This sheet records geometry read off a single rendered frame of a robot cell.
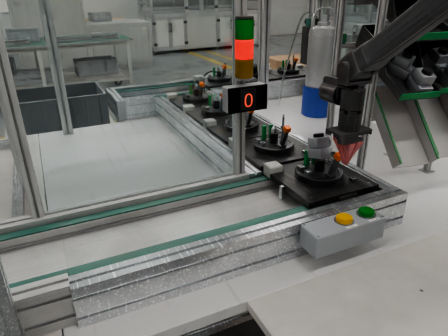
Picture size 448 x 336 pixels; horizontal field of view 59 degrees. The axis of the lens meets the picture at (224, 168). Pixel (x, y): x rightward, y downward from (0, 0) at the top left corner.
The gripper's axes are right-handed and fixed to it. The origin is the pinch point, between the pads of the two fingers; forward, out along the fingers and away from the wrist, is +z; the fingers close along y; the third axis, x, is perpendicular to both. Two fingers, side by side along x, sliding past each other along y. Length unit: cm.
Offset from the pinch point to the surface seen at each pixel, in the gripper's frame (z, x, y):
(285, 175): 8.7, -15.0, 8.5
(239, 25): -33.8, -20.6, 21.0
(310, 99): 10, -87, -53
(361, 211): 8.7, 11.0, 3.0
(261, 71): 0, -117, -42
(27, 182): -1, -24, 77
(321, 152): -0.2, -7.7, 1.8
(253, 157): 8.6, -31.8, 10.3
